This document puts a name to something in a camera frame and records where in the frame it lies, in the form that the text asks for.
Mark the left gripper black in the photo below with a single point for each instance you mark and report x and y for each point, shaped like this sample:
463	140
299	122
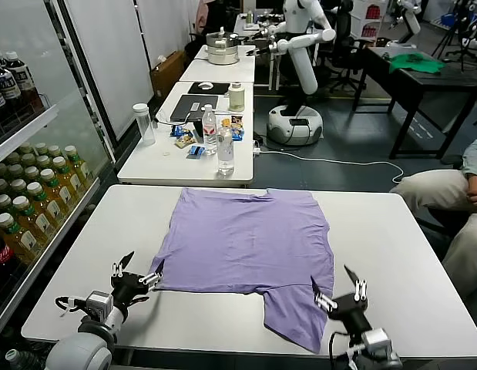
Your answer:
126	289

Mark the tan snack packet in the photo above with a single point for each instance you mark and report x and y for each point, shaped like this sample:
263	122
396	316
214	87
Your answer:
184	140

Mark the beige trousers of bystander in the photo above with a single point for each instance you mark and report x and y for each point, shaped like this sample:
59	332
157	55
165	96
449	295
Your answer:
427	192

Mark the white table with snacks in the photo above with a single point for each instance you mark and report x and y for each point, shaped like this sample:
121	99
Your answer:
165	169

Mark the water bottle red label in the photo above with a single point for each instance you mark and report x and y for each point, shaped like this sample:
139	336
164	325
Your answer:
209	131

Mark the colourful printed snack packet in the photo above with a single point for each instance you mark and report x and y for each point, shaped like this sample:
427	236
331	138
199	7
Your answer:
237	120

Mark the clear plastic water bottle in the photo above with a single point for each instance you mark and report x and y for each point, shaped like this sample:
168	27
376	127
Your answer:
226	154

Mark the white table with pot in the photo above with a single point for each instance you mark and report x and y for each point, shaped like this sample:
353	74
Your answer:
222	73

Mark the clear tumbler white lid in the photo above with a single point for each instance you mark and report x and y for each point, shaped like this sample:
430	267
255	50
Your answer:
145	127

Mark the white shelf red boxes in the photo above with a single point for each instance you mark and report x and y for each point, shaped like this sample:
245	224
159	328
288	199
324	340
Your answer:
371	19

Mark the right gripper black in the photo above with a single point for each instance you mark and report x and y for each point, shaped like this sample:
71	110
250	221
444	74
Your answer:
350	312

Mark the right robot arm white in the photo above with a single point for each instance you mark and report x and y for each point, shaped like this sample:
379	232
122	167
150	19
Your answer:
377	360

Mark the brown cardboard box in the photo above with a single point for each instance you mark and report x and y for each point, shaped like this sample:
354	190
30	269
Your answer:
168	75

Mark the black laptop closed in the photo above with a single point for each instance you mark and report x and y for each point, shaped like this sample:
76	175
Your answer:
192	109

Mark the steel steamer pot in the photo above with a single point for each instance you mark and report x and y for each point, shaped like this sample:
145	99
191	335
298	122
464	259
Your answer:
222	50

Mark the wrist camera box grey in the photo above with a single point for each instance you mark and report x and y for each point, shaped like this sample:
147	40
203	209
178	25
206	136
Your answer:
96	304
376	339

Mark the pink garment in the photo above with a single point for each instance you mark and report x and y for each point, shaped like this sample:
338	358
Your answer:
202	15

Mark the white computer mouse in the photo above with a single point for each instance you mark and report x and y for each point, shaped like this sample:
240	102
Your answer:
204	85

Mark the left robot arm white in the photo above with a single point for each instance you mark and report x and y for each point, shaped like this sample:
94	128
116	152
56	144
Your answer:
80	350

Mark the blue black striped packet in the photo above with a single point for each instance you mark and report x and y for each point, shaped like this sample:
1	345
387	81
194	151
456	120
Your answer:
195	151

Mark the black table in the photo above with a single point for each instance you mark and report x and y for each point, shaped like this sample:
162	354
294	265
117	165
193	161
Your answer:
434	83

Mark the blue bin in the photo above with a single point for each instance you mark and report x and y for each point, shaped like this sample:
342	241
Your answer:
448	21

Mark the white wheeled robot body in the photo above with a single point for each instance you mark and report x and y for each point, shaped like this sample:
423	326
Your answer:
296	123

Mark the left wrist camera box grey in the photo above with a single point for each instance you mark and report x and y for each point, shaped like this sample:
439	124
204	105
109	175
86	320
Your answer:
96	304

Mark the glass door drinks cabinet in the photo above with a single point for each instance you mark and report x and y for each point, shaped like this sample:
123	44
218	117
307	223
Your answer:
96	115

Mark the small green bottle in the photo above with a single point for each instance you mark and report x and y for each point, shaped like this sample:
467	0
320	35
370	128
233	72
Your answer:
249	17

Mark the white power strip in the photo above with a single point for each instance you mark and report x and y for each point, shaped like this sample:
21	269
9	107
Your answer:
257	147

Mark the blue snack packet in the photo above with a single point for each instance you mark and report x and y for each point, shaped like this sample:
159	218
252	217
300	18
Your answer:
238	134
177	131

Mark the green cap bottle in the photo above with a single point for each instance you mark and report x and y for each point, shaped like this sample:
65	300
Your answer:
12	356

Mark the right wrist camera box grey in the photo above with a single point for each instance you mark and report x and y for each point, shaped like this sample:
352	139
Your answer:
376	339

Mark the small white robot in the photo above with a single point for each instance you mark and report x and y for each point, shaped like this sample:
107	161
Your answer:
413	21

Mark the black office chair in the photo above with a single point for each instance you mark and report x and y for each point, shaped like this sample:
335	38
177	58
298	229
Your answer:
342	23

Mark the yellow snack packet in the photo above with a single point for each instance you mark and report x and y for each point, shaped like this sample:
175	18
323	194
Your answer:
225	122

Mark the green cloth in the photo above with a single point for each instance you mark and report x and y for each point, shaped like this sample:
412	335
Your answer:
411	63

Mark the black chair low back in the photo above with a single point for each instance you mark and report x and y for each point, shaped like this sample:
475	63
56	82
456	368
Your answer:
192	46

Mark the beige jar with lid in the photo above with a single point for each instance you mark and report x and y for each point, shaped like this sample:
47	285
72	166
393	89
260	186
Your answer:
236	98

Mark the black mouse pad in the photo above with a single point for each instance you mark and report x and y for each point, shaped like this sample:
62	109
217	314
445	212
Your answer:
219	88

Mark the white cabinet shelf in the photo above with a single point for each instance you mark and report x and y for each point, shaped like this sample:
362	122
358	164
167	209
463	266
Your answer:
26	131

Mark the purple t-shirt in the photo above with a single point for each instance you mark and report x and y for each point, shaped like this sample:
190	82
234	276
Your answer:
242	239

